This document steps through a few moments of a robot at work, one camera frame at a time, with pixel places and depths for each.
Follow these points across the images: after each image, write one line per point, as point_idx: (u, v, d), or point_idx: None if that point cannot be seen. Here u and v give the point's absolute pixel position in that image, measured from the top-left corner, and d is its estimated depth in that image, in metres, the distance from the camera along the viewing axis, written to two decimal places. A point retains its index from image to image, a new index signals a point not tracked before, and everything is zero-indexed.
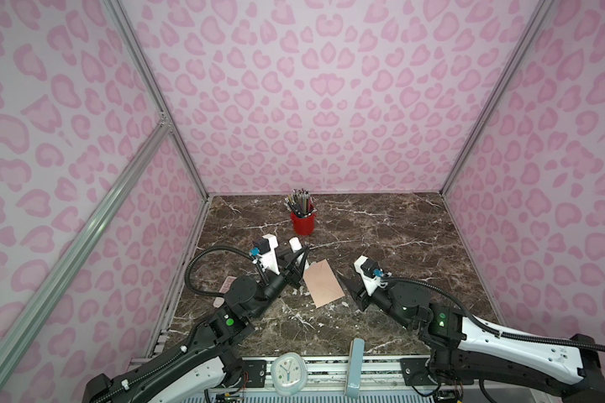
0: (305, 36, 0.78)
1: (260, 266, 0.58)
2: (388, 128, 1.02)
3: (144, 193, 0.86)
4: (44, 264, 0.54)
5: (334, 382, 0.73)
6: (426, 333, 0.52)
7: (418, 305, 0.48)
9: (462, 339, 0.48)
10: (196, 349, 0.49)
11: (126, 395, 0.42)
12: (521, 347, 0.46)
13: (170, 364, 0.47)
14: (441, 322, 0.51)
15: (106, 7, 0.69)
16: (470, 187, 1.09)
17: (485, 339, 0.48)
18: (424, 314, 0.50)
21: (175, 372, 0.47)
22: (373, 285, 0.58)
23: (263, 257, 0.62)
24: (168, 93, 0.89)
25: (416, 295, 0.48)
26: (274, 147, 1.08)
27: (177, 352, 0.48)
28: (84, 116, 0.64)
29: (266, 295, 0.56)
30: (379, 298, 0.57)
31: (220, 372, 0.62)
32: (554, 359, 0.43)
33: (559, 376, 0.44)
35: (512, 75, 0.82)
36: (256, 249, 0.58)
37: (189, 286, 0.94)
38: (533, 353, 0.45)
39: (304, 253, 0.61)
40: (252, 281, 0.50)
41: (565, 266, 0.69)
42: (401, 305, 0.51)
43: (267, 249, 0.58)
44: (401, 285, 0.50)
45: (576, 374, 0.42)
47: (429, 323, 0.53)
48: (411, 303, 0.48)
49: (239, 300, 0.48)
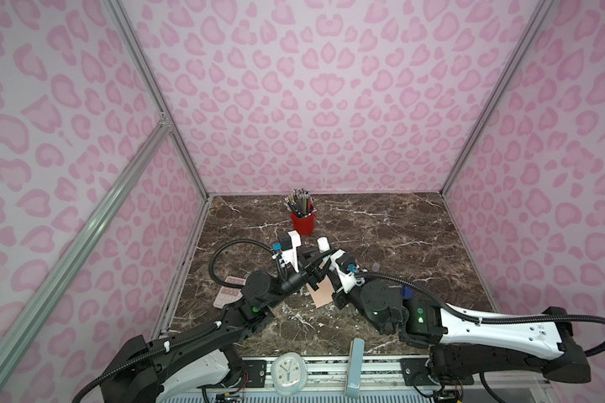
0: (305, 36, 0.78)
1: (280, 261, 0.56)
2: (388, 128, 1.02)
3: (144, 193, 0.86)
4: (44, 264, 0.54)
5: (334, 382, 0.73)
6: (405, 333, 0.47)
7: (387, 306, 0.43)
9: (444, 333, 0.45)
10: (228, 327, 0.52)
11: (165, 358, 0.43)
12: (502, 329, 0.43)
13: (207, 337, 0.49)
14: (420, 319, 0.47)
15: (106, 8, 0.69)
16: (470, 187, 1.09)
17: (467, 328, 0.45)
18: (397, 315, 0.47)
21: (207, 347, 0.49)
22: (349, 284, 0.55)
23: (283, 253, 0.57)
24: (169, 93, 0.89)
25: (384, 296, 0.44)
26: (274, 148, 1.08)
27: (212, 327, 0.51)
28: (84, 115, 0.64)
29: (282, 290, 0.58)
30: (355, 295, 0.53)
31: (225, 367, 0.62)
32: (534, 337, 0.42)
33: (539, 353, 0.43)
35: (512, 76, 0.83)
36: (280, 243, 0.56)
37: (189, 286, 0.94)
38: (514, 335, 0.43)
39: (331, 254, 0.60)
40: (266, 276, 0.52)
41: (565, 266, 0.69)
42: (370, 311, 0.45)
43: (290, 246, 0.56)
44: (367, 288, 0.46)
45: (556, 349, 0.40)
47: (407, 323, 0.49)
48: (381, 306, 0.43)
49: (255, 293, 0.51)
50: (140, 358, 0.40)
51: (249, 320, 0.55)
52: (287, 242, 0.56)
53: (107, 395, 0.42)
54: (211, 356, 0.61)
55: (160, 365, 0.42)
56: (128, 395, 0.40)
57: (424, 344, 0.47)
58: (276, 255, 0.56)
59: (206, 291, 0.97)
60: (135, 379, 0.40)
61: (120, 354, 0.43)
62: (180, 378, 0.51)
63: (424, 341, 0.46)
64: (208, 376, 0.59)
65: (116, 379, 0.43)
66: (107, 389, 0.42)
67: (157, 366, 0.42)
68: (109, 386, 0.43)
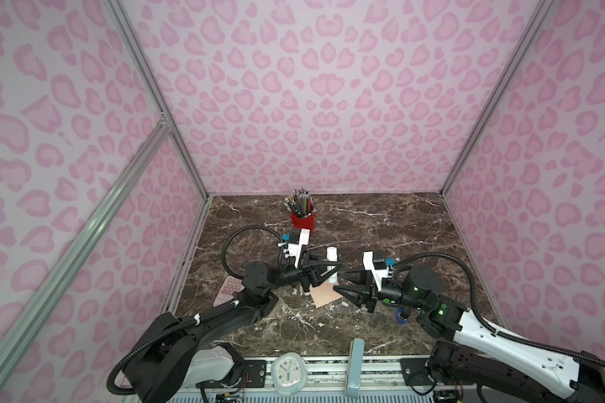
0: (305, 36, 0.78)
1: (284, 253, 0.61)
2: (388, 128, 1.02)
3: (144, 193, 0.86)
4: (44, 264, 0.54)
5: (334, 382, 0.73)
6: (426, 317, 0.55)
7: (429, 290, 0.51)
9: (458, 329, 0.51)
10: (244, 306, 0.57)
11: (197, 329, 0.46)
12: (517, 348, 0.46)
13: (228, 314, 0.52)
14: (440, 311, 0.54)
15: (106, 8, 0.69)
16: (470, 187, 1.09)
17: (481, 335, 0.49)
18: (431, 300, 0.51)
21: (228, 323, 0.52)
22: (381, 279, 0.57)
23: (291, 247, 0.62)
24: (169, 93, 0.89)
25: (430, 280, 0.50)
26: (274, 148, 1.08)
27: (231, 306, 0.55)
28: (84, 116, 0.64)
29: (279, 279, 0.61)
30: (388, 291, 0.57)
31: (231, 360, 0.63)
32: (547, 367, 0.43)
33: (550, 386, 0.44)
35: (512, 76, 0.83)
36: (289, 236, 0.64)
37: (189, 286, 0.94)
38: (528, 358, 0.45)
39: (337, 269, 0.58)
40: (262, 265, 0.56)
41: (565, 266, 0.69)
42: (413, 285, 0.53)
43: (297, 241, 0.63)
44: (418, 268, 0.52)
45: (567, 384, 0.41)
47: (431, 311, 0.55)
48: (424, 286, 0.50)
49: (255, 282, 0.55)
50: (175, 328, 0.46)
51: (260, 301, 0.60)
52: (296, 237, 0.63)
53: (143, 371, 0.42)
54: (216, 351, 0.61)
55: (195, 335, 0.45)
56: (168, 362, 0.41)
57: (437, 332, 0.54)
58: (284, 244, 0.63)
59: (206, 291, 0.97)
60: (172, 348, 0.42)
61: (154, 328, 0.44)
62: (197, 363, 0.52)
63: (439, 331, 0.53)
64: (220, 365, 0.60)
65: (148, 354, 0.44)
66: (141, 366, 0.42)
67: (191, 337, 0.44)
68: (139, 367, 0.42)
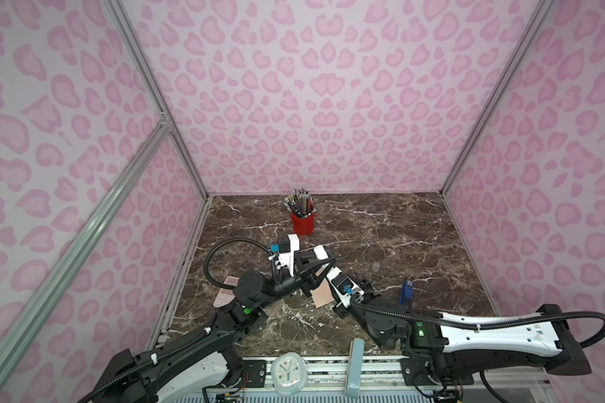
0: (305, 36, 0.78)
1: (276, 264, 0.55)
2: (388, 127, 1.02)
3: (144, 193, 0.86)
4: (44, 264, 0.54)
5: (334, 382, 0.73)
6: (409, 348, 0.47)
7: (394, 325, 0.42)
9: (445, 344, 0.45)
10: (218, 332, 0.51)
11: (153, 369, 0.43)
12: (499, 333, 0.44)
13: (197, 344, 0.48)
14: (420, 332, 0.47)
15: (106, 7, 0.69)
16: (470, 187, 1.09)
17: (466, 337, 0.45)
18: (400, 331, 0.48)
21: (195, 354, 0.48)
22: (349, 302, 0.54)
23: (280, 256, 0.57)
24: (168, 93, 0.89)
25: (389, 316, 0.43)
26: (274, 148, 1.08)
27: (202, 333, 0.50)
28: (84, 116, 0.64)
29: (276, 291, 0.58)
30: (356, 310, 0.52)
31: (224, 368, 0.62)
32: (533, 339, 0.43)
33: (539, 352, 0.43)
35: (512, 76, 0.83)
36: (278, 246, 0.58)
37: (190, 286, 0.94)
38: (513, 337, 0.43)
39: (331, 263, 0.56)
40: (258, 276, 0.51)
41: (565, 266, 0.69)
42: (377, 329, 0.45)
43: (288, 248, 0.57)
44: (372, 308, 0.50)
45: (555, 348, 0.41)
47: (410, 337, 0.46)
48: (388, 326, 0.42)
49: (247, 294, 0.50)
50: (127, 373, 0.47)
51: (242, 324, 0.54)
52: (286, 244, 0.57)
53: None
54: (207, 358, 0.61)
55: (148, 379, 0.41)
56: None
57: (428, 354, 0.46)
58: (273, 256, 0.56)
59: (206, 290, 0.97)
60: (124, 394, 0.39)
61: (107, 368, 0.42)
62: (177, 383, 0.51)
63: (428, 353, 0.46)
64: (207, 379, 0.60)
65: (107, 393, 0.43)
66: None
67: (145, 380, 0.41)
68: None
